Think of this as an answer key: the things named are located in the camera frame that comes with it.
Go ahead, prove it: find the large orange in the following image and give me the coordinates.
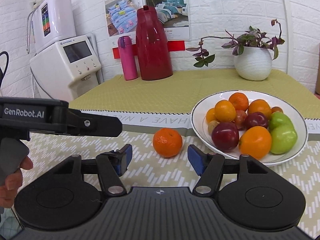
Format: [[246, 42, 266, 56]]
[[247, 99, 272, 120]]

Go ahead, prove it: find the white ribbed plant pot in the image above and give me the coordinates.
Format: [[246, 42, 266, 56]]
[[234, 47, 272, 81]]

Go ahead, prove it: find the small red yellow apple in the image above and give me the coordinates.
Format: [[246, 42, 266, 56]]
[[271, 106, 283, 113]]

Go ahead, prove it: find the white water dispenser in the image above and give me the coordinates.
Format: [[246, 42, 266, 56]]
[[30, 33, 104, 102]]

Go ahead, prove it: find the purple green trailing plant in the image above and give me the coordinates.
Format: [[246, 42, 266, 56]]
[[186, 19, 285, 68]]

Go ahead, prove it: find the dark red plum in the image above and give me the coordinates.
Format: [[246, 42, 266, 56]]
[[244, 112, 268, 130]]

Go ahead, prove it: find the bedding poster calendar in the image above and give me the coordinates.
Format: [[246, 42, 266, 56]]
[[104, 0, 190, 59]]

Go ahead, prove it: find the white water purifier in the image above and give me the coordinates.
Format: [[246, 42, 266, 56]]
[[27, 0, 76, 54]]

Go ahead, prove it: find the green patterned tablecloth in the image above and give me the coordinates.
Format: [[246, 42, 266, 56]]
[[23, 69, 319, 237]]

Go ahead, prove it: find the small orange tangerine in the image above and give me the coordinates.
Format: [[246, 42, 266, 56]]
[[206, 108, 217, 123]]

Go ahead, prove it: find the red pink plum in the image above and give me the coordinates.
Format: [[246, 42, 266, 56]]
[[233, 110, 247, 130]]

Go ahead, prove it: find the person left hand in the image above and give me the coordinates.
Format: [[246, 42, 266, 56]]
[[0, 157, 33, 208]]

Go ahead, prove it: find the red thermos jug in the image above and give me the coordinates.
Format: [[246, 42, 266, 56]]
[[136, 5, 173, 81]]

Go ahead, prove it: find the white round plate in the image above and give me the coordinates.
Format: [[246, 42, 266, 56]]
[[191, 90, 309, 166]]

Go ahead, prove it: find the green apple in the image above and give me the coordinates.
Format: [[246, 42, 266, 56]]
[[268, 112, 293, 131], [270, 125, 298, 154]]

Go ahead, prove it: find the dark red apple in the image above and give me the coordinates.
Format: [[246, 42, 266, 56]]
[[212, 122, 239, 152]]

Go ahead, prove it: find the pink water bottle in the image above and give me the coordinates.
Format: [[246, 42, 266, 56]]
[[118, 36, 138, 81]]

